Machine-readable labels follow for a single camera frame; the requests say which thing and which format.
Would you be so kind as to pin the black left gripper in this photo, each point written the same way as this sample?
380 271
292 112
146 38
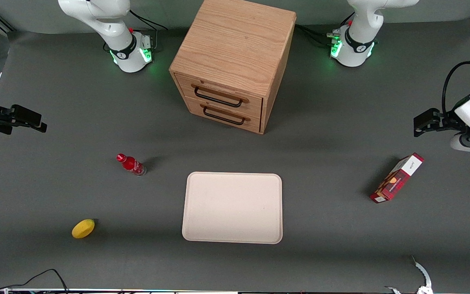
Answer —
446 121

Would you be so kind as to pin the red coke bottle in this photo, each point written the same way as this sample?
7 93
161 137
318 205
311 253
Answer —
131 164

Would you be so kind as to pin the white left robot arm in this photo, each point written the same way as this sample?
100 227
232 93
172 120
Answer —
359 36

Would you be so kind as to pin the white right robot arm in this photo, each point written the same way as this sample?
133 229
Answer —
108 24

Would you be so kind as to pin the beige rectangular tray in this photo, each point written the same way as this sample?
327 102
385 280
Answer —
232 208

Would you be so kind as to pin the red and white cookie box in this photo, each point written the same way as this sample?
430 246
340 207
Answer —
396 179

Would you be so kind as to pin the yellow lemon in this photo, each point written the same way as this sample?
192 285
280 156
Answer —
83 229

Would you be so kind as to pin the white curved plastic strip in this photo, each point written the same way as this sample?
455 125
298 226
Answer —
424 274

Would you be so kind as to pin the wooden drawer front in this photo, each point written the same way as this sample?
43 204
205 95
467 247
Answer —
255 107
251 124

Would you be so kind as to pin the wooden two-drawer cabinet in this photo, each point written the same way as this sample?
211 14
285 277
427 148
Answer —
235 36

